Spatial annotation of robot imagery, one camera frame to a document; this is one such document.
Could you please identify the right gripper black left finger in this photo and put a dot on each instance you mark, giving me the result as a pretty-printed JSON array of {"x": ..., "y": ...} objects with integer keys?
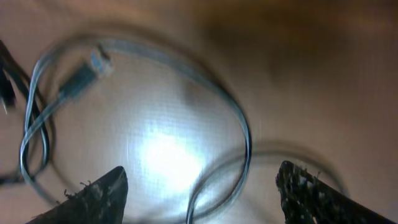
[{"x": 102, "y": 201}]

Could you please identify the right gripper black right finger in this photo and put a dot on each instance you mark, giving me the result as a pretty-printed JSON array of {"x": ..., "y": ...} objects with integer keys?
[{"x": 305, "y": 199}]

